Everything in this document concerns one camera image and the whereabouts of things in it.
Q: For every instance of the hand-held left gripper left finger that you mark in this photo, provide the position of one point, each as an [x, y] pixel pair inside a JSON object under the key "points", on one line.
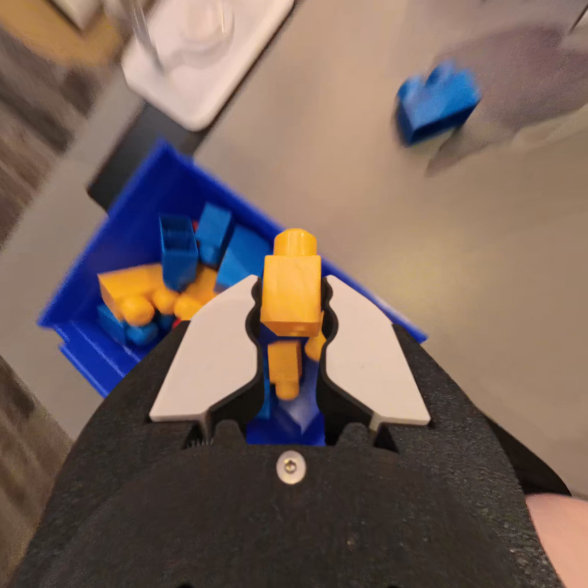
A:
{"points": [[206, 363]]}

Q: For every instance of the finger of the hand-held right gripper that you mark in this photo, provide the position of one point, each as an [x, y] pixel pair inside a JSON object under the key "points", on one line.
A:
{"points": [[473, 142], [528, 69]]}

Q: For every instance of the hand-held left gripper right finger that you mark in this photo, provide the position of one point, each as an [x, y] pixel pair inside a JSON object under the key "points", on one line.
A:
{"points": [[372, 367]]}

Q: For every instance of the blue two-stud building block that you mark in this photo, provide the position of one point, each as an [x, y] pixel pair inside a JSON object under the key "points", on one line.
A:
{"points": [[436, 110]]}

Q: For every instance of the pile of colourful building blocks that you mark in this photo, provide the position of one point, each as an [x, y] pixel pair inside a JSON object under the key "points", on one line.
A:
{"points": [[138, 285]]}

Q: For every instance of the yellow one-stud building block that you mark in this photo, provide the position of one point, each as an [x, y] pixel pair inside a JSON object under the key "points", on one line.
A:
{"points": [[291, 294]]}

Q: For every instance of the blue plastic bin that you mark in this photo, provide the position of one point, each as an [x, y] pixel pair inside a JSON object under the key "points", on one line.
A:
{"points": [[151, 193]]}

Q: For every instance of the person's left hand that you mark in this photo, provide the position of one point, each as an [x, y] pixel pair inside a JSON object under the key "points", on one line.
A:
{"points": [[565, 528]]}

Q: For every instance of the printed instruction sheet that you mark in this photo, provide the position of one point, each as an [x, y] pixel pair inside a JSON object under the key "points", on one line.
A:
{"points": [[76, 11]]}

